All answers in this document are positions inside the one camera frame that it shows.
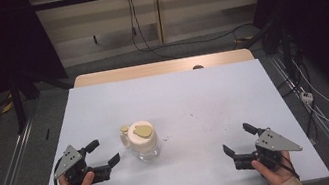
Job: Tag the dark round table grommet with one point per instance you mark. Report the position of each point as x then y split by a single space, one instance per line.
197 66

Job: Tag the white power strip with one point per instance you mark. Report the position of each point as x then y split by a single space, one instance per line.
306 97

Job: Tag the clear cup with cream lid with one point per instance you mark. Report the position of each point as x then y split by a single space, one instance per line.
143 141

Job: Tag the wooden table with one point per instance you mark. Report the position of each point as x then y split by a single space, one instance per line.
148 69

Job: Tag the white board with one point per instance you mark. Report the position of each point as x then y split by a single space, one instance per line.
187 102

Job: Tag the black metal stand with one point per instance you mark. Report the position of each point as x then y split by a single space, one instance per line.
18 103

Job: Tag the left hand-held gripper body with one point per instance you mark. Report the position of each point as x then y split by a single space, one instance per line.
69 160

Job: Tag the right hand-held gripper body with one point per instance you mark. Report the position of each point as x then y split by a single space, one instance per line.
274 143

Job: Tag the person's right hand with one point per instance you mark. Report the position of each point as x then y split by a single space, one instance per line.
277 175

